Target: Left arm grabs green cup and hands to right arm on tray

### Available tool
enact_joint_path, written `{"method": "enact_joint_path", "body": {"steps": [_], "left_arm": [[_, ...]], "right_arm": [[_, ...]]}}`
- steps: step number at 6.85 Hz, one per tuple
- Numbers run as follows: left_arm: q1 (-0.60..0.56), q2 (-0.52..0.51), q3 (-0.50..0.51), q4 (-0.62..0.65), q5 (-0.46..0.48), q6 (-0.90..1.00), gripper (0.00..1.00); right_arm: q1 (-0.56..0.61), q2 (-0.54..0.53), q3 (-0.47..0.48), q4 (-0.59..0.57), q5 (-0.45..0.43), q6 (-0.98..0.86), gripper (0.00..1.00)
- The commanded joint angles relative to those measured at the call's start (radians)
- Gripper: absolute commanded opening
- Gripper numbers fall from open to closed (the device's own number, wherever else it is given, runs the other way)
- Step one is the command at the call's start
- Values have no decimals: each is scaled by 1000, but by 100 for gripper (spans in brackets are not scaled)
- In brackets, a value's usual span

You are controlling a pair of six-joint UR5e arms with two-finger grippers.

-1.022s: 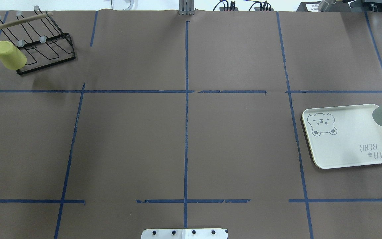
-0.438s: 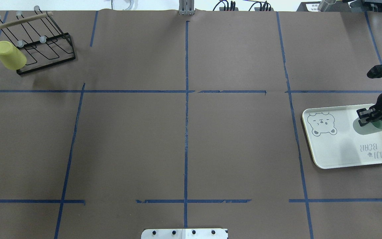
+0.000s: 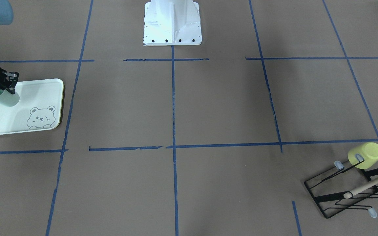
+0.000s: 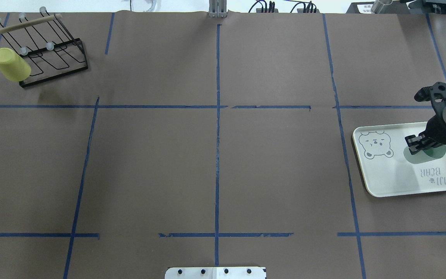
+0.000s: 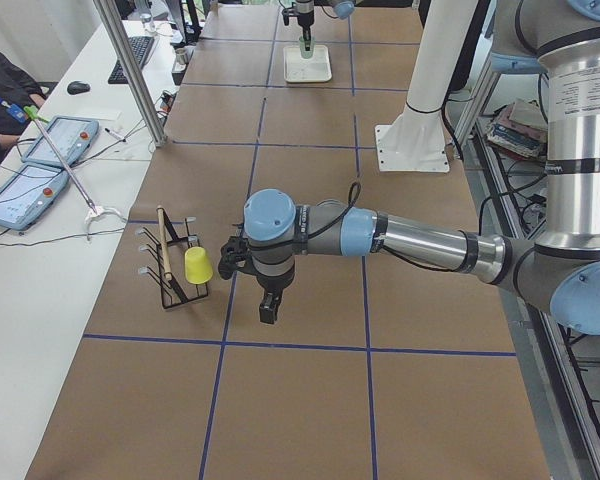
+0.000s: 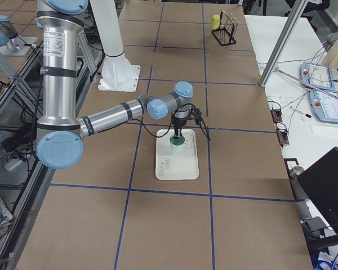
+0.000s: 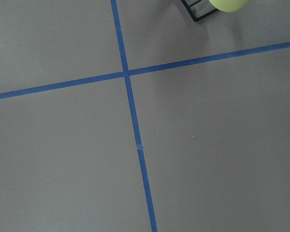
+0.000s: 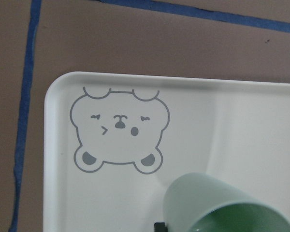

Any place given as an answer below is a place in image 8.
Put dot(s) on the cream bear print tray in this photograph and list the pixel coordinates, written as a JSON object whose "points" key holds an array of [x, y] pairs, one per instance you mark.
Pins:
{"points": [[113, 143]]}

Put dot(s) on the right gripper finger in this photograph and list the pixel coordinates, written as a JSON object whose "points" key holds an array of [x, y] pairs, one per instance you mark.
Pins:
{"points": [[159, 227]]}

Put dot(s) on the light green plastic cup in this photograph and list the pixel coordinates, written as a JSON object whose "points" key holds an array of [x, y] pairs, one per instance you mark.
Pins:
{"points": [[196, 202]]}

